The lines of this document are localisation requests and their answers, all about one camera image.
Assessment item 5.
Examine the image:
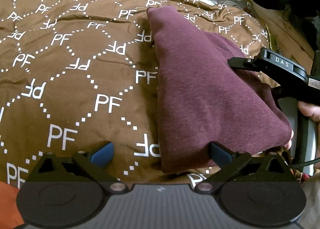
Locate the maroon long-sleeve shirt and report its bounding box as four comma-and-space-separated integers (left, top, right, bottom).
147, 6, 292, 174

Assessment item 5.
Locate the person's right hand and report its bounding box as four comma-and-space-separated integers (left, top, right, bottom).
283, 101, 320, 151

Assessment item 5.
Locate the green pillow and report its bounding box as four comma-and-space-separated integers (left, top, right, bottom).
265, 23, 280, 53

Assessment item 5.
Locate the orange cloth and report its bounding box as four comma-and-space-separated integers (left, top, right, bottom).
0, 182, 24, 229

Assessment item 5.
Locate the brown PF-patterned duvet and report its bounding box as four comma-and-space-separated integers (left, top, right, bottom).
1, 0, 270, 188

